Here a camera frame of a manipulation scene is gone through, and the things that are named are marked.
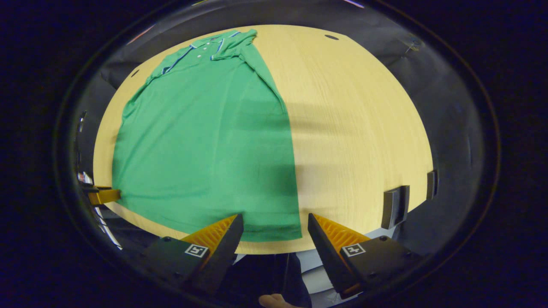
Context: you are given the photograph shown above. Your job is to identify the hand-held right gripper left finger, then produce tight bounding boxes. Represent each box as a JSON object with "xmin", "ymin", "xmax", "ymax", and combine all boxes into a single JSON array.
[{"xmin": 140, "ymin": 213, "xmax": 244, "ymax": 296}]

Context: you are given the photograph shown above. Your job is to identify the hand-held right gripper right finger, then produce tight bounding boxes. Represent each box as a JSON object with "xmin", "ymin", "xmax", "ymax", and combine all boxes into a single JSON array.
[{"xmin": 307, "ymin": 213, "xmax": 423, "ymax": 300}]

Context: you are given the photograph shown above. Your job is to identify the green T-shirt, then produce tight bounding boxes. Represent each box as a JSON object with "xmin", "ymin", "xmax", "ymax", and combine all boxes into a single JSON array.
[{"xmin": 111, "ymin": 29, "xmax": 303, "ymax": 243}]

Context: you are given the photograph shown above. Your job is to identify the person's dark trousers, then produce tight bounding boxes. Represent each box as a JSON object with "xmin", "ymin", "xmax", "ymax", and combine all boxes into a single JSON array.
[{"xmin": 223, "ymin": 252, "xmax": 312, "ymax": 308}]

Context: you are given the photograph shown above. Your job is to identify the black table edge bracket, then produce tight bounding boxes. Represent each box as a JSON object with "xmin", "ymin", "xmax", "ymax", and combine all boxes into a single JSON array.
[
  {"xmin": 381, "ymin": 185, "xmax": 410, "ymax": 230},
  {"xmin": 426, "ymin": 170, "xmax": 438, "ymax": 200}
]

